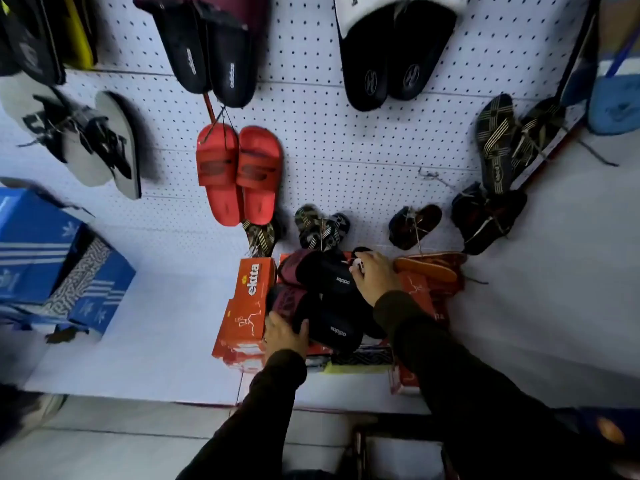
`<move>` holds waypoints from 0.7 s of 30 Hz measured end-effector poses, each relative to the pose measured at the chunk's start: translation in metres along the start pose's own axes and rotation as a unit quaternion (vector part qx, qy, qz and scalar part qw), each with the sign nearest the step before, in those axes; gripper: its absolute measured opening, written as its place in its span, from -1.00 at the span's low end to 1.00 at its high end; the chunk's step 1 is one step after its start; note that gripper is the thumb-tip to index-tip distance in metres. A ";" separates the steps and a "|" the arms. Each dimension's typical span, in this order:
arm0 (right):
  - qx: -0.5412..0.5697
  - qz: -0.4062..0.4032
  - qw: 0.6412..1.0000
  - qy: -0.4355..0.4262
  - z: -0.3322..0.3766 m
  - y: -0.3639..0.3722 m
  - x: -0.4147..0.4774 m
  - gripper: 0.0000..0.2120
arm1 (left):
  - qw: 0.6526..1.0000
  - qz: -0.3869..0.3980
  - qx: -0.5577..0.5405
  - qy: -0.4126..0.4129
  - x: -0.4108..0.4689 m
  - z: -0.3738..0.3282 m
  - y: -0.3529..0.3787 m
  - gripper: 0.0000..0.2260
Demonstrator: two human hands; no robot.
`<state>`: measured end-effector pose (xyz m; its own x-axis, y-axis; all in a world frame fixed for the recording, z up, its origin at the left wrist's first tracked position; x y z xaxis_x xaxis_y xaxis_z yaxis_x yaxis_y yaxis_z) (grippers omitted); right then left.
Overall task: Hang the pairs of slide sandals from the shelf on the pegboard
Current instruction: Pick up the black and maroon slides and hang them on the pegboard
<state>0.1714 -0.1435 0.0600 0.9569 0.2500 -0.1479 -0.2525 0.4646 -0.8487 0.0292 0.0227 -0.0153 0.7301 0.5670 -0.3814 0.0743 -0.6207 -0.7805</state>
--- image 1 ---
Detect person's right hand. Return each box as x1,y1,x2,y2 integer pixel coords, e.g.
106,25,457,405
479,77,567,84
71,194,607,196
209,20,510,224
349,251,403,308

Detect person's left hand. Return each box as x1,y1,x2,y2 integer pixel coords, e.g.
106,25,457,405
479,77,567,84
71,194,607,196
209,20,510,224
263,312,311,363

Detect orange brown sandals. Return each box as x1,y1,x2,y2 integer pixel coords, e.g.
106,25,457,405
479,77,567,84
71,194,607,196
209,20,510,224
393,257,459,285

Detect small black gold striped slipper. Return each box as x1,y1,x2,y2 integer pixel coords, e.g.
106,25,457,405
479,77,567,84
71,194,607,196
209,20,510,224
294,204,327,251
319,212,351,252

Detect small dark sandals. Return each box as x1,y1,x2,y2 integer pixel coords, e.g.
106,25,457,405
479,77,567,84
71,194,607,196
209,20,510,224
388,204,443,251

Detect light blue slipper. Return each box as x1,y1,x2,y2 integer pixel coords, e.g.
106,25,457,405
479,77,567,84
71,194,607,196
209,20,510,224
587,74,640,136

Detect person's right forearm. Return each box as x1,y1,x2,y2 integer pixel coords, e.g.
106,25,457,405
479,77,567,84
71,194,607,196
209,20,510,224
372,290,619,480

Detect person's left forearm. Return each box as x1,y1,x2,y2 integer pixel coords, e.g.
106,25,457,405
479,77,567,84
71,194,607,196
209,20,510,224
175,349,309,480

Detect white display ledge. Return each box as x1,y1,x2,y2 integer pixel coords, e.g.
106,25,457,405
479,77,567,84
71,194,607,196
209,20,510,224
22,264,640,417

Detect stack of orange shoe boxes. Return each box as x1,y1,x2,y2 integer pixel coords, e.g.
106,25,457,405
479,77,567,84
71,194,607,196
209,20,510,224
211,252,453,397

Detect yellow black patterned box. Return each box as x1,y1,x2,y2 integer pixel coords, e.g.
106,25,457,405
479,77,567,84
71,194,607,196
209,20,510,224
323,346,396,375

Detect metal pegboard hook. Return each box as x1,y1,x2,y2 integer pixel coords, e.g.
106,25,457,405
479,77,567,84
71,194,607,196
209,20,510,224
419,167,457,191

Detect blue box with zebra pattern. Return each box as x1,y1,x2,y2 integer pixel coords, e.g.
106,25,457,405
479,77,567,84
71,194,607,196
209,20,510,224
42,228,137,337

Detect brown cardboard scrap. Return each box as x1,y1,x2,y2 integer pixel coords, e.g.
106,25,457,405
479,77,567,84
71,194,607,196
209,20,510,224
45,324,92,345

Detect grey sneaker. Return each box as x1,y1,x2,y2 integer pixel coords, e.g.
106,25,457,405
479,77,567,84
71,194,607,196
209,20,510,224
0,384,69,447

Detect blue box with white stripes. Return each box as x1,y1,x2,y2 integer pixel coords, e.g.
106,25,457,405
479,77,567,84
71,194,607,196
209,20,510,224
0,187,85,307

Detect dark box with orange dot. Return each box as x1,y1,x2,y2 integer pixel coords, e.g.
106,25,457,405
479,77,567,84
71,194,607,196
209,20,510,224
553,406,640,451

